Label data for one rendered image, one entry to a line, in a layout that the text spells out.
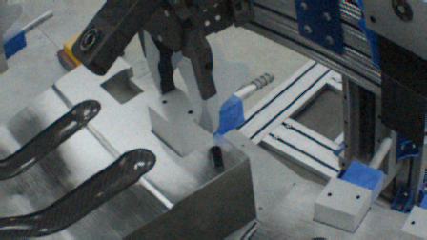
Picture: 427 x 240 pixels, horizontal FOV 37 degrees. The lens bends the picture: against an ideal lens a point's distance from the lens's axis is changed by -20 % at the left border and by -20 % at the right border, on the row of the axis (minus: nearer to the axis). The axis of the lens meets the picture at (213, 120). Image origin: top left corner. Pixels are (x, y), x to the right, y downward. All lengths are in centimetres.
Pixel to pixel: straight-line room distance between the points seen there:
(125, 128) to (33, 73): 33
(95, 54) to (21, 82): 46
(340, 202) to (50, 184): 30
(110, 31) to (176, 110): 14
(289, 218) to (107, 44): 23
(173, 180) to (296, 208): 12
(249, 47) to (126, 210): 171
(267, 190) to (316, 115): 98
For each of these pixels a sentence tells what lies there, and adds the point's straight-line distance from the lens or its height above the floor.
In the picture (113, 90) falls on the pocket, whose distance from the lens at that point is 85.
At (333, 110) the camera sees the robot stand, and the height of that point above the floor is 21.
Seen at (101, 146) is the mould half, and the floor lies 89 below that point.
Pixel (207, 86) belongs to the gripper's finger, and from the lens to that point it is 66.
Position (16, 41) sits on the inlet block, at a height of 93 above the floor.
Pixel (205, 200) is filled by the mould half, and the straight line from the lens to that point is 71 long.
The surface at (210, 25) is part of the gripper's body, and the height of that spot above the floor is 101.
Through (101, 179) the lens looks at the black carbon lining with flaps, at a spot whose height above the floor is 88.
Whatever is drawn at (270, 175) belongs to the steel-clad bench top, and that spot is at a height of 80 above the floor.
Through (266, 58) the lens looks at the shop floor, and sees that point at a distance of 231.
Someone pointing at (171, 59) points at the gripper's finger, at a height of 95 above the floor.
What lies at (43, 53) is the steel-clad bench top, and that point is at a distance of 111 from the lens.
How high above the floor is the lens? 138
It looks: 41 degrees down
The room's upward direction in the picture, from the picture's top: 10 degrees counter-clockwise
